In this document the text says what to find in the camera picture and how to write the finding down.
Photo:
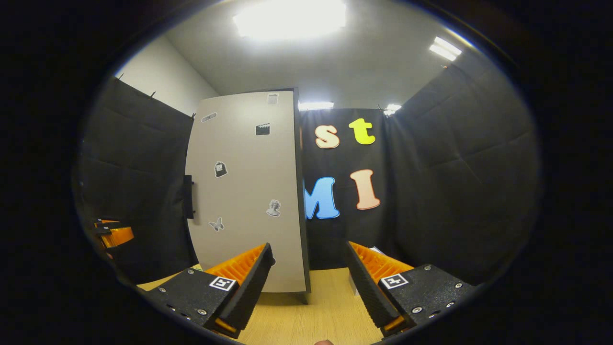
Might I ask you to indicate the beige cabinet door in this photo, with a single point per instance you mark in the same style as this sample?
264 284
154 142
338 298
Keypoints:
239 191

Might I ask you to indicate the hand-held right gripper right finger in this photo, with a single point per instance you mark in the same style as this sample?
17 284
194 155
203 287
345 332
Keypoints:
368 292

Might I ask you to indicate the ceiling light panel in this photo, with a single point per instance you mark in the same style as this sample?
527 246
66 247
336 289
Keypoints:
289 19
316 106
392 109
445 49

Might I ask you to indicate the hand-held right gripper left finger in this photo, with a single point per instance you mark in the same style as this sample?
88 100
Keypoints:
251 287

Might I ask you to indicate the black backdrop cloth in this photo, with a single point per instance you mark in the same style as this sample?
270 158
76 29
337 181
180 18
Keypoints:
455 167

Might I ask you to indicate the white blue book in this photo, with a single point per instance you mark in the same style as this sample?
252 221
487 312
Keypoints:
377 250

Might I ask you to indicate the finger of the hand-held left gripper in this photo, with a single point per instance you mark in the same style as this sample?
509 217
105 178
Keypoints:
107 222
119 237

